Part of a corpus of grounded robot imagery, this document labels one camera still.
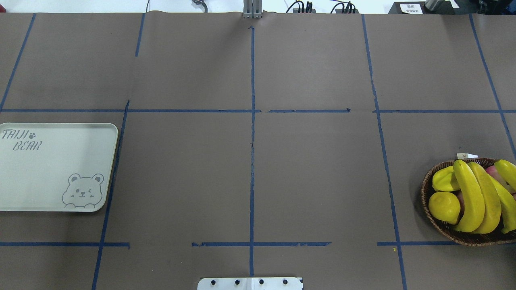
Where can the yellow lemon fruit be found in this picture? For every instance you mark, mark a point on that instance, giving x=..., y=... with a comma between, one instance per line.
x=445, y=206

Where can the yellow banana moved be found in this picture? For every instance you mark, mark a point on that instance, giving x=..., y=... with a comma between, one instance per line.
x=473, y=200
x=507, y=172
x=492, y=213

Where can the pink peach fruit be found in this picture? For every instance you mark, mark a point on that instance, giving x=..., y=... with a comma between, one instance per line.
x=494, y=173

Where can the aluminium frame post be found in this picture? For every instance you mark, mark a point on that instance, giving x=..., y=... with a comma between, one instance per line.
x=252, y=9

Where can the brown wicker basket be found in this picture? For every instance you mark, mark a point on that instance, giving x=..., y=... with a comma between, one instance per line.
x=446, y=229

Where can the cream bear print tray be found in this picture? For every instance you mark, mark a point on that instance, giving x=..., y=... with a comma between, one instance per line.
x=56, y=167

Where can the white basket tag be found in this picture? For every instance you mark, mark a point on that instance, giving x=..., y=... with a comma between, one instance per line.
x=461, y=156

